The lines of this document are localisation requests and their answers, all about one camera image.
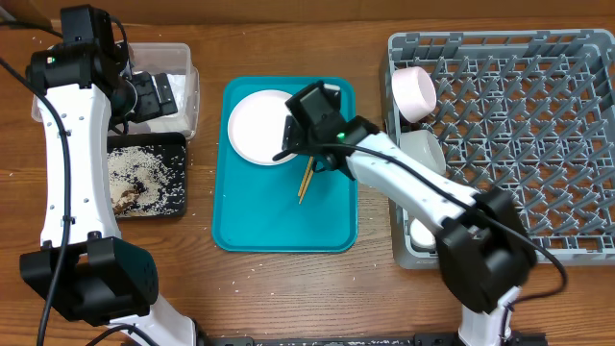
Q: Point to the large white plate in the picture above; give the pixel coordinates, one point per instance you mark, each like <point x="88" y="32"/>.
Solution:
<point x="256" y="127"/>

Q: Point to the small grey bowl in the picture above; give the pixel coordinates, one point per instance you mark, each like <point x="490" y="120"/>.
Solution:
<point x="424" y="147"/>

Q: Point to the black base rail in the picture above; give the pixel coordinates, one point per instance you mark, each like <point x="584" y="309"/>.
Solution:
<point x="360" y="340"/>

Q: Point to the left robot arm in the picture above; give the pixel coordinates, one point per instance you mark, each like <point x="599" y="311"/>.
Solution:
<point x="87" y="95"/>

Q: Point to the black waste tray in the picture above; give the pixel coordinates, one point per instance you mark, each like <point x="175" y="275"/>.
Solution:
<point x="178" y="144"/>

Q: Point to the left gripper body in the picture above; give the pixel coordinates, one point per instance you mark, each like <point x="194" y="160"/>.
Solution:
<point x="149" y="106"/>

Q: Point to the cream plastic cup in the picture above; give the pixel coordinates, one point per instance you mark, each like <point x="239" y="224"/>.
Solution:
<point x="421" y="239"/>

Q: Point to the spilled rice pile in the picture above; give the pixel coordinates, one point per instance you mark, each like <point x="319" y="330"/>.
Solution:
<point x="144" y="178"/>

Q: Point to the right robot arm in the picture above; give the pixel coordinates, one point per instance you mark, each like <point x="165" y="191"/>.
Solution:
<point x="484" y="251"/>

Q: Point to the teal plastic tray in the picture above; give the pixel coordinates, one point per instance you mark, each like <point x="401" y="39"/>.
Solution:
<point x="257" y="208"/>

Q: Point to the grey dishwasher rack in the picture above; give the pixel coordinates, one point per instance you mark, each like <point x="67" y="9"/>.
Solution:
<point x="531" y="112"/>

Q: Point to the pink bowl with rice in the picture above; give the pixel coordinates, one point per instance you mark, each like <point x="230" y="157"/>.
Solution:
<point x="413" y="93"/>

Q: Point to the wooden chopstick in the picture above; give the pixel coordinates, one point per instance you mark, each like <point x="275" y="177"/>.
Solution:
<point x="307" y="184"/>
<point x="305" y="177"/>

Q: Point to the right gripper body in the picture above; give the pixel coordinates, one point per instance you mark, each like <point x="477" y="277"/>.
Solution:
<point x="289" y="135"/>

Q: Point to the clear plastic waste bin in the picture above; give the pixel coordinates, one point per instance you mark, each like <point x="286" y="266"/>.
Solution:
<point x="182" y="62"/>

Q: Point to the brown food scrap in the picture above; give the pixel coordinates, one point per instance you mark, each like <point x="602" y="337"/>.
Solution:
<point x="125" y="201"/>

